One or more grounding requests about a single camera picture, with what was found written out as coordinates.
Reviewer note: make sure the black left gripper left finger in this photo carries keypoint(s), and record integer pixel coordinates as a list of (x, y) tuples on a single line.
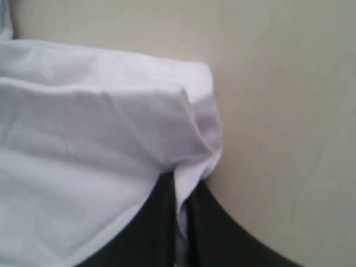
[(149, 238)]

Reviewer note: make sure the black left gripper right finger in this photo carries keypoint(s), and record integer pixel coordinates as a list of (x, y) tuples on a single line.
[(215, 239)]

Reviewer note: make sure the white t-shirt red lettering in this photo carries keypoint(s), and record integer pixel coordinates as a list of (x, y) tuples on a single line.
[(85, 135)]

